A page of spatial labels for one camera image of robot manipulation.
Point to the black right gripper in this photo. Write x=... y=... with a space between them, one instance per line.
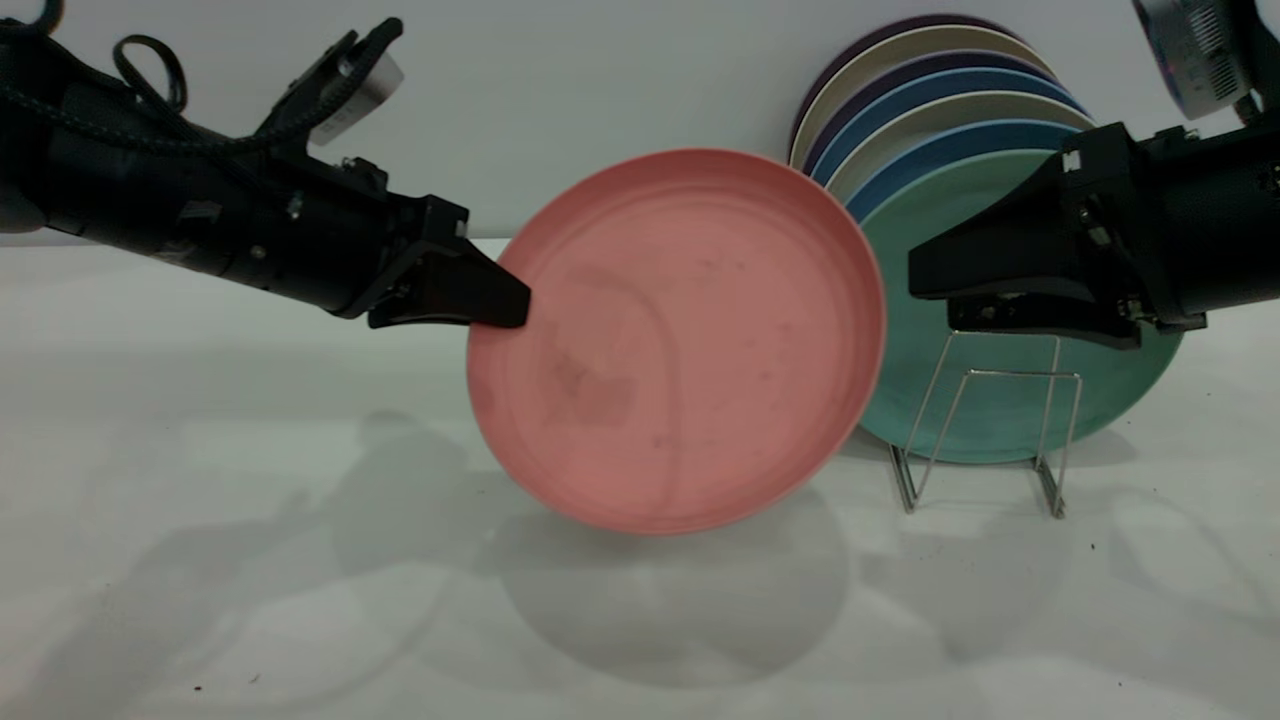
x=1130 y=220

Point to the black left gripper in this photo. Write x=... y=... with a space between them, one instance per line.
x=370 y=240

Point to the pink round plate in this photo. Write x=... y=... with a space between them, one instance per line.
x=680 y=350

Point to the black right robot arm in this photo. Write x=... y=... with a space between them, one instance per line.
x=1230 y=220

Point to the green round plate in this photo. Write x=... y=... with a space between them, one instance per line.
x=905 y=380

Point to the blue round plate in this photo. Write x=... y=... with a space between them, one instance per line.
x=960 y=80
x=960 y=135

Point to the cream round plate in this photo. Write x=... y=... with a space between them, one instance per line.
x=960 y=106
x=960 y=38

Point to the dark navy round plate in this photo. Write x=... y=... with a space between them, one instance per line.
x=960 y=60

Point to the dark purple round plate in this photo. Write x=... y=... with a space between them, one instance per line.
x=950 y=20

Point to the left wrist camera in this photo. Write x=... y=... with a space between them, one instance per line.
x=350 y=90

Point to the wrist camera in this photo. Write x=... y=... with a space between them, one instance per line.
x=350 y=90
x=1190 y=50

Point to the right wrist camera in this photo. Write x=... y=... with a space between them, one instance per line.
x=1190 y=50

